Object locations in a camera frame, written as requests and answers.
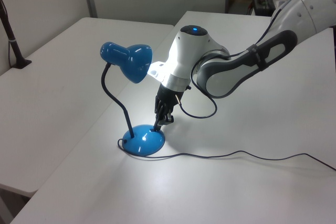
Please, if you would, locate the black camera stand pole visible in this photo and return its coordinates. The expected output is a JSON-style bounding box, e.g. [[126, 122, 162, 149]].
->
[[0, 0, 33, 69]]

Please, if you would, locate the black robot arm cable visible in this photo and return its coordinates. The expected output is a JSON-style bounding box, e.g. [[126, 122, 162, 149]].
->
[[177, 11, 282, 119]]

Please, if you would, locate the blue desk lamp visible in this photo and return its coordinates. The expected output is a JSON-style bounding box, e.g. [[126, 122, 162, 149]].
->
[[99, 41, 166, 156]]

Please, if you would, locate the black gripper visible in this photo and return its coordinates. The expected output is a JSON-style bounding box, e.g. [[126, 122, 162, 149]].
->
[[152, 83, 185, 133]]

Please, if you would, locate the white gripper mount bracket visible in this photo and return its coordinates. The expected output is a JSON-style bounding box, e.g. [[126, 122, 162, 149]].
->
[[148, 60, 169, 82]]

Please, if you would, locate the black lamp power cable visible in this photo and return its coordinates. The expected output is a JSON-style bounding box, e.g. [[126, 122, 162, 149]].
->
[[117, 138, 336, 171]]

